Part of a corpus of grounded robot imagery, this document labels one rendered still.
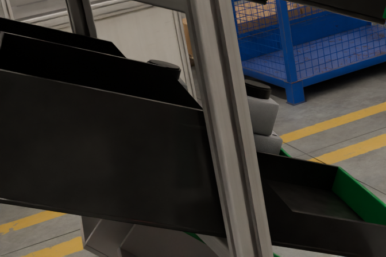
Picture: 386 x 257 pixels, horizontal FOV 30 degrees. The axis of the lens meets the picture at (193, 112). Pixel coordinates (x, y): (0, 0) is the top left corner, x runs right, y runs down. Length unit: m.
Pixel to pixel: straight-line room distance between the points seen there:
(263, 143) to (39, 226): 3.09
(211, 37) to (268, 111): 0.26
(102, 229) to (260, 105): 0.17
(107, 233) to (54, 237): 2.94
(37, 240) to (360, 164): 1.62
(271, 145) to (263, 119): 0.03
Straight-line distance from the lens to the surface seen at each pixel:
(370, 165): 3.66
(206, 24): 0.37
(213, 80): 0.37
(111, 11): 4.36
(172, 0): 0.41
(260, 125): 0.63
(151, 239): 0.57
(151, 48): 4.47
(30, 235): 3.62
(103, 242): 0.59
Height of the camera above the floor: 1.44
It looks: 17 degrees down
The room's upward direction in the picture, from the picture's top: 11 degrees counter-clockwise
